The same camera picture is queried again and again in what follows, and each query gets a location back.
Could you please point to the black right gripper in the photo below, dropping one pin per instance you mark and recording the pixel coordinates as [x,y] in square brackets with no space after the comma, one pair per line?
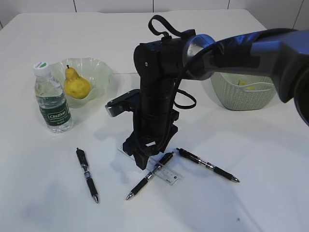
[158,64]

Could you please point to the yellow pear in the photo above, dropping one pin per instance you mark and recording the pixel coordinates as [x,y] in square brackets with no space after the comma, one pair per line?
[75,85]

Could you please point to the blue grey right robot arm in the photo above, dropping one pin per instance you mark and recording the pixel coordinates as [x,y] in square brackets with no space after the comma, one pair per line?
[279,54]

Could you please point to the black pen under ruler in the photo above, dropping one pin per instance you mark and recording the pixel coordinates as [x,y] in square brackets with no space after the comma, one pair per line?
[164,160]

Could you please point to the black pen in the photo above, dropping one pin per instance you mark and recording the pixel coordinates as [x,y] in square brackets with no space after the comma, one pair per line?
[188,155]
[164,160]
[87,174]

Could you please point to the pale green glass plate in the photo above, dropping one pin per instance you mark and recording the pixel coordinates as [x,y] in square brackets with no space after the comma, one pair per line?
[96,72]

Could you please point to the clear plastic water bottle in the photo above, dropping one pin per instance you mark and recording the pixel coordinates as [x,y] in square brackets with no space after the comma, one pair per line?
[51,99]

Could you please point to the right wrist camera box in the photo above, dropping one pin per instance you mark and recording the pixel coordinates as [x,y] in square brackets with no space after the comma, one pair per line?
[128,102]

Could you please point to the clear plastic ruler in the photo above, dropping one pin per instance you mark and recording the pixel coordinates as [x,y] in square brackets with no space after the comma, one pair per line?
[165,173]

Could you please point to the green woven plastic basket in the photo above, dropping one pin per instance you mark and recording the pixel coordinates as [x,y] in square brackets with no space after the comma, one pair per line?
[232,97]

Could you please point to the yellow white waste paper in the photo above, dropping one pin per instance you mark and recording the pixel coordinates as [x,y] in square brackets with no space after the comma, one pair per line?
[245,86]

